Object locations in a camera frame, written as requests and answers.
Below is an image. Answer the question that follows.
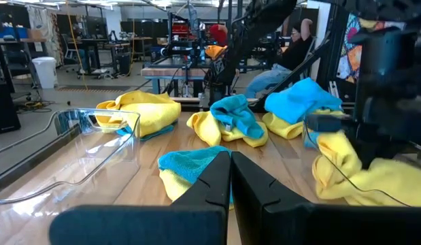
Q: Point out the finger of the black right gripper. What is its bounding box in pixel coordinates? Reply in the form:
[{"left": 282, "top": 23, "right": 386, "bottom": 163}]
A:
[{"left": 304, "top": 114, "right": 354, "bottom": 133}]

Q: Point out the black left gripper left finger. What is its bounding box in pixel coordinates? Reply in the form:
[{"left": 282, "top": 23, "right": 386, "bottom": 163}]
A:
[{"left": 48, "top": 151, "right": 231, "bottom": 245}]

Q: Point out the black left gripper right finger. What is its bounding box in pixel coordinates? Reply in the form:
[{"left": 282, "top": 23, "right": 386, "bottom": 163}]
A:
[{"left": 231, "top": 151, "right": 421, "bottom": 245}]

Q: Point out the person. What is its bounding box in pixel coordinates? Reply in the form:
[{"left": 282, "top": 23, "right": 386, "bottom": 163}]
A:
[{"left": 244, "top": 18, "right": 315, "bottom": 99}]

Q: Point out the white trash bin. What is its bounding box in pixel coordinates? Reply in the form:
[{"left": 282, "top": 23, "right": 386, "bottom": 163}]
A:
[{"left": 31, "top": 56, "right": 58, "bottom": 90}]

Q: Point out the black computer tower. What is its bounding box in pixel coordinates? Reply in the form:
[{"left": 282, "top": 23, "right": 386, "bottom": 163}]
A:
[{"left": 0, "top": 77, "right": 22, "bottom": 135}]

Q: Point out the colourful wall poster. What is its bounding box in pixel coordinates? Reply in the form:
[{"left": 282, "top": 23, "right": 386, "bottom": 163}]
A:
[{"left": 336, "top": 13, "right": 407, "bottom": 84}]

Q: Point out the wooden workbench with blue frame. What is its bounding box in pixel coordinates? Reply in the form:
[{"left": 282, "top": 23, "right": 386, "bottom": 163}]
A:
[{"left": 141, "top": 57, "right": 211, "bottom": 98}]

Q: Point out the yellow hanging cord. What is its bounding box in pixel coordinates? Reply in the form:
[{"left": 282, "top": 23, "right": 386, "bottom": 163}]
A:
[{"left": 65, "top": 0, "right": 89, "bottom": 91}]

